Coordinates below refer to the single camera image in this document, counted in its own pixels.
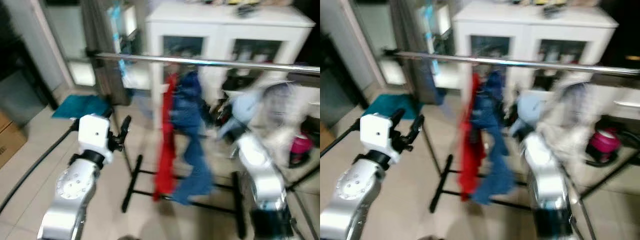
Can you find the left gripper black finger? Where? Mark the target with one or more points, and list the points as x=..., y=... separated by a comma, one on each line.
x=397, y=118
x=125, y=127
x=416, y=126
x=108, y=113

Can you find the white garment with tan trim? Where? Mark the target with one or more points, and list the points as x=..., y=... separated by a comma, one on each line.
x=570, y=130
x=280, y=130

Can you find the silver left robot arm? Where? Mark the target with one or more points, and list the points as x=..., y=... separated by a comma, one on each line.
x=350, y=190
x=70, y=185

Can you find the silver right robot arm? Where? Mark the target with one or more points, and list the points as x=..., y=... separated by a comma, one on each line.
x=260, y=175
x=545, y=180

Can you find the blue denim jeans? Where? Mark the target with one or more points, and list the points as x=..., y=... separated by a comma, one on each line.
x=192, y=120
x=495, y=115

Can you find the white framed glass door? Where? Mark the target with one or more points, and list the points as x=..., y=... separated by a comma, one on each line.
x=390, y=72
x=80, y=72

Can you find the red hanging garment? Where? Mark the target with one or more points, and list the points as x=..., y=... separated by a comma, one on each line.
x=470, y=160
x=165, y=160

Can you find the closed cardboard box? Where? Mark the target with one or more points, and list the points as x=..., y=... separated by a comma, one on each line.
x=326, y=139
x=10, y=140

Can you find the white glass door cabinet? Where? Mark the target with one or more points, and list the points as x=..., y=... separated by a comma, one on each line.
x=220, y=35
x=525, y=32

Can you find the pink round appliance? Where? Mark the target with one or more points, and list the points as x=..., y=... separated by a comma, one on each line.
x=300, y=145
x=602, y=142

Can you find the dark grey curtain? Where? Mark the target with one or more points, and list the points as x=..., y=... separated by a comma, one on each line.
x=407, y=30
x=102, y=30

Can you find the light blue plastic tool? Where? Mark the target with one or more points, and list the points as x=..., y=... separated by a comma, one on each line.
x=117, y=25
x=429, y=25

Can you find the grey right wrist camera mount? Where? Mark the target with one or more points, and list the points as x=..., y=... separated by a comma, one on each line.
x=245, y=110
x=530, y=112

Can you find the black clothes rack frame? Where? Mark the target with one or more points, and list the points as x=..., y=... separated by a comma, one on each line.
x=442, y=182
x=132, y=182

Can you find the steel clothes rack rail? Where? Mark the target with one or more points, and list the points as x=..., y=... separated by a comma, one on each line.
x=500, y=61
x=200, y=62

